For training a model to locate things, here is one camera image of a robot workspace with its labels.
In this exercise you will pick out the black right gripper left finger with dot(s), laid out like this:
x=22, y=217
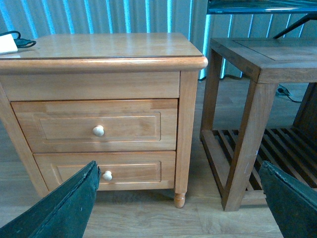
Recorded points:
x=64, y=213

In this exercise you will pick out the light wooden nightstand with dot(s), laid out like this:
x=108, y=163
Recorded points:
x=86, y=67

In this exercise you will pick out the dark wooden side table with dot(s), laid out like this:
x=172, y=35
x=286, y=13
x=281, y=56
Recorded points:
x=235, y=155

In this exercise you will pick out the white charger block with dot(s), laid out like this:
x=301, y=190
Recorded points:
x=7, y=44

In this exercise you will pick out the dark metal frame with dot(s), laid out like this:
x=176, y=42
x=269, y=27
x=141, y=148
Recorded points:
x=306, y=7

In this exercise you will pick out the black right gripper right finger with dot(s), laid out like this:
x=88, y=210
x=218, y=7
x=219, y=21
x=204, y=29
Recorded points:
x=292, y=203

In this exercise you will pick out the wooden drawer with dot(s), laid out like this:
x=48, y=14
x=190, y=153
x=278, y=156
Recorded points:
x=96, y=126
x=119, y=170

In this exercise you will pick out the floor power socket with cable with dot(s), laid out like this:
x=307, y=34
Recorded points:
x=283, y=91

